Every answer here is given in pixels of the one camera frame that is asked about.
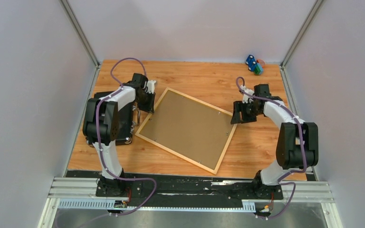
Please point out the orange round object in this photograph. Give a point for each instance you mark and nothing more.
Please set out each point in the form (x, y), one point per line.
(261, 62)

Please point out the blue green toy blocks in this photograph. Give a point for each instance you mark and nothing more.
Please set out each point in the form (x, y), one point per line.
(254, 65)

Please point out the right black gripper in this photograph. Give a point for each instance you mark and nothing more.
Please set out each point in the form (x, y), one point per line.
(238, 107)

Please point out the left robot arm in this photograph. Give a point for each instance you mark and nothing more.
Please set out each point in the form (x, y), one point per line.
(112, 180)

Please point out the brown backing board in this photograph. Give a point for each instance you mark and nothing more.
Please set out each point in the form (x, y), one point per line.
(185, 132)

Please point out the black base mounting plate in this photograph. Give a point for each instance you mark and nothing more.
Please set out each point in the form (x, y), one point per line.
(177, 192)

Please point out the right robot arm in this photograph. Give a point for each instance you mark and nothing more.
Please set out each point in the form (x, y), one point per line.
(297, 146)

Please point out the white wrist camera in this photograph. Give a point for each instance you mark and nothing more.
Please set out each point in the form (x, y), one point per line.
(150, 86)
(247, 96)

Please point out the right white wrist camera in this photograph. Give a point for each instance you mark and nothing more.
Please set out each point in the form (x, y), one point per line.
(247, 96)

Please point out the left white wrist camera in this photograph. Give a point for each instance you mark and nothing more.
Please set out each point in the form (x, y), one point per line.
(150, 86)

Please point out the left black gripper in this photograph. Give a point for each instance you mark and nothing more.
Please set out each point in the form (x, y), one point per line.
(150, 108)

